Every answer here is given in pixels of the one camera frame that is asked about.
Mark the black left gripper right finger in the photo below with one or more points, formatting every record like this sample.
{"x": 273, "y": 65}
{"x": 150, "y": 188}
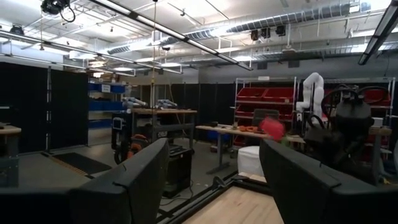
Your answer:
{"x": 298, "y": 186}

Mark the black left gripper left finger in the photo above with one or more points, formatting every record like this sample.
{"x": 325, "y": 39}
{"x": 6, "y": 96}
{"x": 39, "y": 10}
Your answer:
{"x": 136, "y": 183}

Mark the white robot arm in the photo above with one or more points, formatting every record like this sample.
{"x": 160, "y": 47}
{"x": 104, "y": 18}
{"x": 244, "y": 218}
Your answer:
{"x": 314, "y": 90}

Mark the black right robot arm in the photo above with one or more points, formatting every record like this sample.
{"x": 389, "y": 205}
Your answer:
{"x": 354, "y": 112}

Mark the black computer tower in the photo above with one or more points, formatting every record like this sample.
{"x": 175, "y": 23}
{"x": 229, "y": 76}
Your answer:
{"x": 178, "y": 171}

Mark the black cart with orange parts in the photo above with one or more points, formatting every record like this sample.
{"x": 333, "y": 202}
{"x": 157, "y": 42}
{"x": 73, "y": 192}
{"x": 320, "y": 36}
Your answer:
{"x": 124, "y": 137}

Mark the red artificial tulip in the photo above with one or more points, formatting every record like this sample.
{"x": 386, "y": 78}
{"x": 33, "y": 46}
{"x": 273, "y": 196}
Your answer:
{"x": 272, "y": 128}

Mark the black floor mat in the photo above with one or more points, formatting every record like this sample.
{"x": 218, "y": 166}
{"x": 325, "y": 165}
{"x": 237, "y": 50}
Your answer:
{"x": 82, "y": 163}

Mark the dark office chair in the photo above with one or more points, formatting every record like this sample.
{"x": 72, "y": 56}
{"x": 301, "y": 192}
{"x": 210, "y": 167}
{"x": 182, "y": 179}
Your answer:
{"x": 264, "y": 115}

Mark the metal rack with red bins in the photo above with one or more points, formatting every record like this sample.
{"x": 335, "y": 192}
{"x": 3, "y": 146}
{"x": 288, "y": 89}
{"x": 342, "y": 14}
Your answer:
{"x": 264, "y": 95}
{"x": 377, "y": 96}

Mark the wooden workbench with robot arms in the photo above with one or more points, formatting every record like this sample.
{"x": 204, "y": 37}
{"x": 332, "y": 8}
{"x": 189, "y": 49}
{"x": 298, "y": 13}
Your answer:
{"x": 164, "y": 111}

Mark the blue shelf rack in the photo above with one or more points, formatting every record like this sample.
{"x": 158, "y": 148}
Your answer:
{"x": 105, "y": 105}

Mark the long wooden table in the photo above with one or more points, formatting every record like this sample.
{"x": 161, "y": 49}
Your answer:
{"x": 224, "y": 129}

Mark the black partition panel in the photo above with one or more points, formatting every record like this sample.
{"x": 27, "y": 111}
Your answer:
{"x": 28, "y": 105}
{"x": 211, "y": 105}

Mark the long ceiling light bar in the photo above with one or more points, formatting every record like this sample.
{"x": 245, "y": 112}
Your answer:
{"x": 377, "y": 34}
{"x": 174, "y": 32}

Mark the black aluminium table frame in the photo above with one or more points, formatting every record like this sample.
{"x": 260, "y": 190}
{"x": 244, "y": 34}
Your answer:
{"x": 199, "y": 202}

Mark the silver ventilation duct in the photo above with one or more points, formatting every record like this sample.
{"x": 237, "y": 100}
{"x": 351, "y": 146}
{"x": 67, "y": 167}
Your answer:
{"x": 280, "y": 20}

